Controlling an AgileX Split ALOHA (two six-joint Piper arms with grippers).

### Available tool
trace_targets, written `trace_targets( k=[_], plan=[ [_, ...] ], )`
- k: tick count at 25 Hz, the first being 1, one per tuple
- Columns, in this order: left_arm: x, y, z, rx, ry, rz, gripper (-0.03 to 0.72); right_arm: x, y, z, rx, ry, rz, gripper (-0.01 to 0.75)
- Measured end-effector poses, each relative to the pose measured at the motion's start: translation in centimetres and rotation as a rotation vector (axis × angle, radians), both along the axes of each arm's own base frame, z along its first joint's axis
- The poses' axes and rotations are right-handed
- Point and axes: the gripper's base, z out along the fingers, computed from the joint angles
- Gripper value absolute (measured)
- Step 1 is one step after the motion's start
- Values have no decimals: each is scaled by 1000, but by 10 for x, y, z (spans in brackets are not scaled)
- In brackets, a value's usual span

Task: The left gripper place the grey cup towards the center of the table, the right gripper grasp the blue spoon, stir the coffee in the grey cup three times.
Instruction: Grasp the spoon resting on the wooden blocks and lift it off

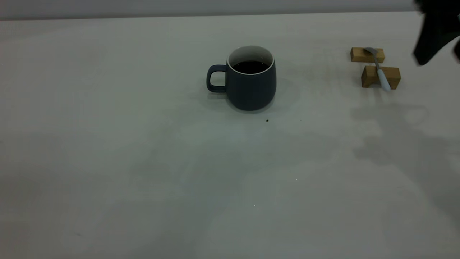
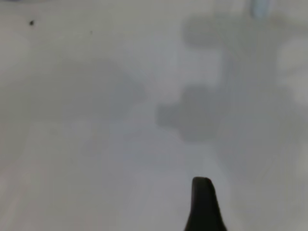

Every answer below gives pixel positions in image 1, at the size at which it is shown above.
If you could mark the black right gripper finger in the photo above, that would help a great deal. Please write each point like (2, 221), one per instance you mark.
(436, 32)
(457, 53)

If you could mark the dark grey ceramic mug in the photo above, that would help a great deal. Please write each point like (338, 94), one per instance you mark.
(251, 90)

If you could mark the dark coffee liquid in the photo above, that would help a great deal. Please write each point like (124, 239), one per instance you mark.
(251, 67)

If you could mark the arched wooden block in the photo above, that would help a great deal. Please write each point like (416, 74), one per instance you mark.
(393, 75)

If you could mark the flat rectangular wooden block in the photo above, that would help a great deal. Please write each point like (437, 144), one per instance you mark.
(359, 55)

